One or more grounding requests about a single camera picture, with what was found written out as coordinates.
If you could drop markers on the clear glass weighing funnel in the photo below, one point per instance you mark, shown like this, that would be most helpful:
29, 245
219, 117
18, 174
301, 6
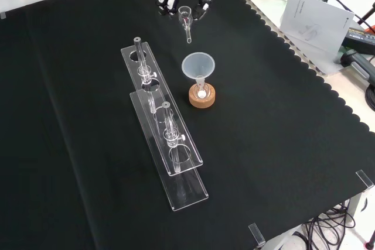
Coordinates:
185, 18

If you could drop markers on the translucent plastic funnel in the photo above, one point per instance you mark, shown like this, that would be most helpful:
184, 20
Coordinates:
192, 67

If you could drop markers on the small glass round-bottom flask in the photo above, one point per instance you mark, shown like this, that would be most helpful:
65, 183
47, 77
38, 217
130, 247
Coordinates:
201, 90

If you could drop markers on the clear acrylic funnel stand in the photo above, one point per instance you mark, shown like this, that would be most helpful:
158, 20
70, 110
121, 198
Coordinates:
187, 185

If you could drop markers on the white paper booklet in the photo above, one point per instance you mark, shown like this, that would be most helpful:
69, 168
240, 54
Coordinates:
316, 21

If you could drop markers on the grey tape piece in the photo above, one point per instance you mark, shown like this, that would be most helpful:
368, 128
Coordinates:
3, 15

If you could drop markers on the black bench cloth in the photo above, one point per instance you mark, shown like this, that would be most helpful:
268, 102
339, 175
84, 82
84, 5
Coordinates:
263, 144

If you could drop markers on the black power adapter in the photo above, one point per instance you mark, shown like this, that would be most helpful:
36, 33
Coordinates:
361, 37

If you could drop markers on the black tripod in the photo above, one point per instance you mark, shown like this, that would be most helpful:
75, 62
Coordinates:
367, 17

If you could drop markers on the clear cloth clip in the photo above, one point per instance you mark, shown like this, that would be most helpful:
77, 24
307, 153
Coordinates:
365, 179
256, 234

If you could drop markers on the grey table leg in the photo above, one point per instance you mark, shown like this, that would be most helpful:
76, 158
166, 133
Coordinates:
356, 206

